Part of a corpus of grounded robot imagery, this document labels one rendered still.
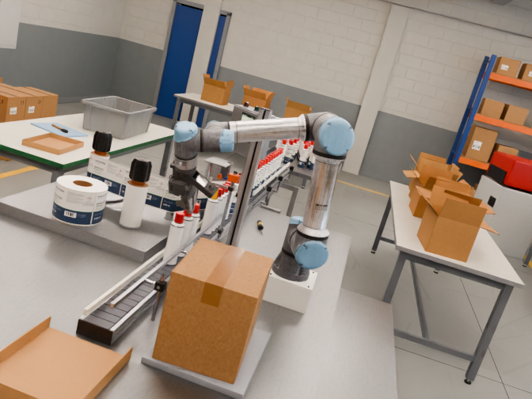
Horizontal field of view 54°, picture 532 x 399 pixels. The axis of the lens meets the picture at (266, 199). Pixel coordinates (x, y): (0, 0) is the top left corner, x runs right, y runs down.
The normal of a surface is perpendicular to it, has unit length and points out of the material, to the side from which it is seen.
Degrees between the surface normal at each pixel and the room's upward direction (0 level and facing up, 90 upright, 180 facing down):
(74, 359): 0
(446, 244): 91
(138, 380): 0
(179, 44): 90
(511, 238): 90
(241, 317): 90
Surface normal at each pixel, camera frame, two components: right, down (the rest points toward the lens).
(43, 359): 0.25, -0.93
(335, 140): 0.16, 0.19
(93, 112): -0.17, 0.32
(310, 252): 0.11, 0.44
